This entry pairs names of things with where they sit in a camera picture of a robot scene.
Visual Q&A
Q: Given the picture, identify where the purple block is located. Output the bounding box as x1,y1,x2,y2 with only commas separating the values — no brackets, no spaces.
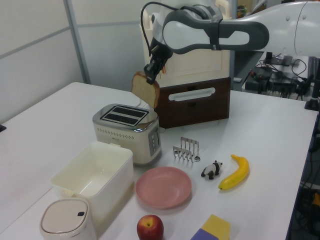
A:
189,227,220,240

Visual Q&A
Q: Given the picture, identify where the yellow banana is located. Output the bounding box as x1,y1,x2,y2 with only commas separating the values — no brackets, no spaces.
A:
218,154,250,193

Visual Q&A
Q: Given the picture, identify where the cream toy cabinet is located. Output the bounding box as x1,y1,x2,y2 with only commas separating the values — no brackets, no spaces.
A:
138,0,232,90

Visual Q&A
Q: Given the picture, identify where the metal toast rack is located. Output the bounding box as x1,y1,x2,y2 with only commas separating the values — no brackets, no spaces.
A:
171,136,202,164

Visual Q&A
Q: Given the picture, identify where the black keyboard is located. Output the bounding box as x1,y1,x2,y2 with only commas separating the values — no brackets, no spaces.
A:
307,56,320,76

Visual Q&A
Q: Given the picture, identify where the black monitor stand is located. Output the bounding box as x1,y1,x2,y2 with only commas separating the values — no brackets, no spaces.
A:
262,51,293,67

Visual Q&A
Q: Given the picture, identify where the panda toy figure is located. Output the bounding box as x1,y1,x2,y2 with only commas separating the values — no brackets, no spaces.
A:
200,160,224,181

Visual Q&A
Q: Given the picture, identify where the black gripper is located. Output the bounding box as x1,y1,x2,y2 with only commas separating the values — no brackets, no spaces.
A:
143,41,174,85

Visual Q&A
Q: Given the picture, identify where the black electronics box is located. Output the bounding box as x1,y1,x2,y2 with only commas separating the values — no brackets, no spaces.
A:
244,66,274,95

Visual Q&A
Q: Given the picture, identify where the pink plate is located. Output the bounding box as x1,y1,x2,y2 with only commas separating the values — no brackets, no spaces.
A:
135,166,193,210

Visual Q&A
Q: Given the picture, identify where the white drawer handle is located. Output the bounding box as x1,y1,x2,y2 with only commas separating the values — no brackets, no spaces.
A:
168,86,217,102

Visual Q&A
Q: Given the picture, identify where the black desk clamp pole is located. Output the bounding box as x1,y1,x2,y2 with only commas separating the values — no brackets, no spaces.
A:
303,74,320,112

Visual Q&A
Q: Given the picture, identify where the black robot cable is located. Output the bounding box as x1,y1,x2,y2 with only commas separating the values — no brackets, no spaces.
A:
139,1,182,58

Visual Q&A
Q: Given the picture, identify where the brown wooden drawer box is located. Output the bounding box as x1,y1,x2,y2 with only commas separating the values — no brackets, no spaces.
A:
151,75,231,130

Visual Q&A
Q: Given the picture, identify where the red apple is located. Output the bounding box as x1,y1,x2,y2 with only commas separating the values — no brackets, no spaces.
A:
136,214,165,240

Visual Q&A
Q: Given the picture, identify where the yellow block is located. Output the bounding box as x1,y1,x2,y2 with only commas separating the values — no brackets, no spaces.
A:
201,213,231,240

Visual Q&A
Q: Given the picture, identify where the colourful mug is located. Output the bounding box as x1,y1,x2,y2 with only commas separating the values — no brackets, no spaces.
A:
236,5,248,19

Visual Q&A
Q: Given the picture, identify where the white plastic storage bin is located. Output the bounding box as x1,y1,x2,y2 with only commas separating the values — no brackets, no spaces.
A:
50,141,135,238

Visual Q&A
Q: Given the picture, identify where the small beige lidded trash can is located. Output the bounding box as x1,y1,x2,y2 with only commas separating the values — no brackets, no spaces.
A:
38,197,97,240

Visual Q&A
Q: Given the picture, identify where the toasted bread slice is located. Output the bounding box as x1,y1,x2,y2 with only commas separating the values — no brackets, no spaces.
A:
131,70,161,109

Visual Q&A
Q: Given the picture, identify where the cream chrome toaster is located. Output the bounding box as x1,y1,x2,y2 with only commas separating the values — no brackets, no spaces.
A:
92,103,166,167

